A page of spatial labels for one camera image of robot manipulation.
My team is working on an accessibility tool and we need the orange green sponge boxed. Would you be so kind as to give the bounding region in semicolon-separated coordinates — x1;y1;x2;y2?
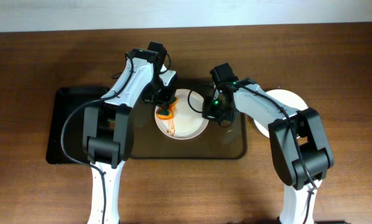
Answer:
156;98;178;120

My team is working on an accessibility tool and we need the white plate top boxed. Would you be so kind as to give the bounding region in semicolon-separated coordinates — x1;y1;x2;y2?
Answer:
154;89;208;140

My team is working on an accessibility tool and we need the white plate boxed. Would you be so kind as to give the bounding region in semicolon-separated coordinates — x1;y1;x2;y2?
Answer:
154;89;208;140
254;89;308;138

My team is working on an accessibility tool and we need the white plate bottom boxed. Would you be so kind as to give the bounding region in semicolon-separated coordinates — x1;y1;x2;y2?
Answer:
254;89;308;138

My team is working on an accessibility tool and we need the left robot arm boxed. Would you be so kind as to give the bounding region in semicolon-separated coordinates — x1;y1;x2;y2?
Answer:
83;45;177;223

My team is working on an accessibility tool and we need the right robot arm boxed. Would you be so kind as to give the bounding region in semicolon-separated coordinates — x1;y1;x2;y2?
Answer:
202;78;334;223

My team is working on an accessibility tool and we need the black plastic tray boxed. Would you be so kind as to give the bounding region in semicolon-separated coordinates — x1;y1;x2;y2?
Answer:
46;86;108;164

